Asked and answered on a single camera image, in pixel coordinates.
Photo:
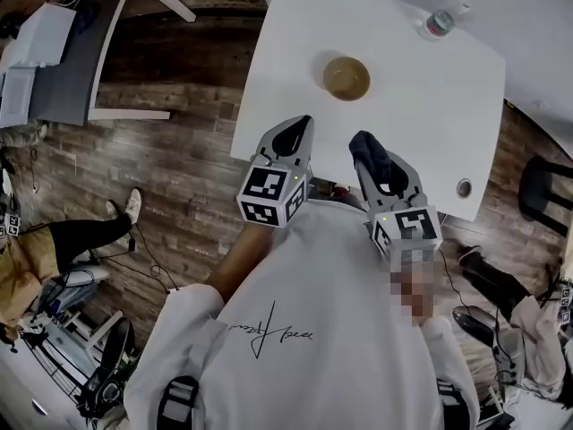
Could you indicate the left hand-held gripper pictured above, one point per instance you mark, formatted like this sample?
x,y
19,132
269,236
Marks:
x,y
264,186

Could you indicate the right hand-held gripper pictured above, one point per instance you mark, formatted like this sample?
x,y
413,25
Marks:
x,y
407,229

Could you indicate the dark blue cloth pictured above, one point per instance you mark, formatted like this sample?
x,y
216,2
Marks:
x,y
369,150

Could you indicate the brown wooden bowl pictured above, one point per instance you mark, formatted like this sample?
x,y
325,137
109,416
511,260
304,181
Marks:
x,y
347,79

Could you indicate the person's left forearm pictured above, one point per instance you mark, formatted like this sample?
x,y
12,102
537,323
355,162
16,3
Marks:
x,y
237,267

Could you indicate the person's right forearm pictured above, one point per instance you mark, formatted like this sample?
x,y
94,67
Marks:
x,y
412,294

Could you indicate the white table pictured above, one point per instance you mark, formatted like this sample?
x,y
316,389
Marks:
x,y
403,105

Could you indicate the round table black legs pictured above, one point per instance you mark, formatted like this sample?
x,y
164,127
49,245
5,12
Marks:
x,y
532,186

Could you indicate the person's white shirt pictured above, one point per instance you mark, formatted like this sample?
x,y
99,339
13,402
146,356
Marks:
x,y
313,307

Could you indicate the grey mesh office chair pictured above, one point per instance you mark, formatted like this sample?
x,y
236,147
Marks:
x,y
474,325

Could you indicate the clear plastic bottle green label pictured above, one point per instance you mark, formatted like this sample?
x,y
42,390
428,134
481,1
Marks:
x,y
441,21

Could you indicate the black power adapter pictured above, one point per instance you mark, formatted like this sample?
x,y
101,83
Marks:
x,y
132,242

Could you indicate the grey desk white legs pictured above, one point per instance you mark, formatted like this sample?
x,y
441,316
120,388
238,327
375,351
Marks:
x,y
67,88

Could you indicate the white flat box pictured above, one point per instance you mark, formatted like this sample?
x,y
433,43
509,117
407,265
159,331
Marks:
x,y
13,97

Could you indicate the black equipment cart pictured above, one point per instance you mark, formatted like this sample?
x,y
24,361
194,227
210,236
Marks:
x,y
107,365

